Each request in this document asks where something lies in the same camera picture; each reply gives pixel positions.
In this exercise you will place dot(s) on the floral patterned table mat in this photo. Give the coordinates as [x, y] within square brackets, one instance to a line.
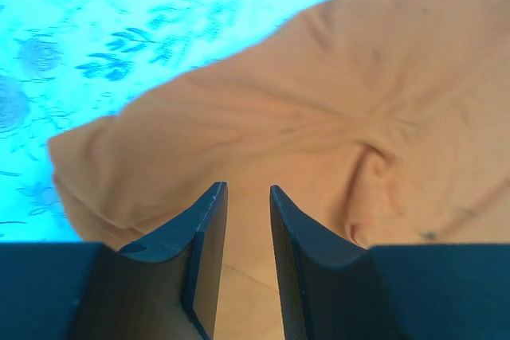
[66, 62]

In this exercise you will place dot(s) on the orange t shirt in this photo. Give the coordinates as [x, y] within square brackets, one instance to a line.
[387, 121]

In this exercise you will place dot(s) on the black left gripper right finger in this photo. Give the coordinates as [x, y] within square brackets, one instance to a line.
[332, 289]

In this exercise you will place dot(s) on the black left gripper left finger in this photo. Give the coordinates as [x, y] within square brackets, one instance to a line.
[162, 286]

